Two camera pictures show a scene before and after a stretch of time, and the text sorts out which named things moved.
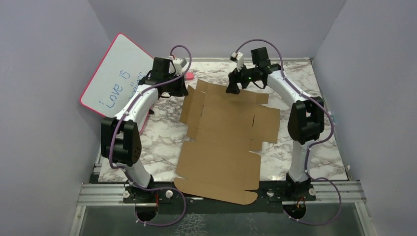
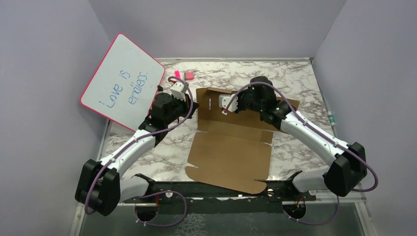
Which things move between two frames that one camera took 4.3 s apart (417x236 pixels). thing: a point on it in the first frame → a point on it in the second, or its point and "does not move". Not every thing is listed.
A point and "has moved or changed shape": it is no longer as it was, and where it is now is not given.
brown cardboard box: x=217 y=161 has moved or changed shape
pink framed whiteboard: x=117 y=76 does not move
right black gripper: x=233 y=87 → x=240 y=94
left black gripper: x=182 y=90 → x=187 y=104
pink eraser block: x=190 y=75 does not move
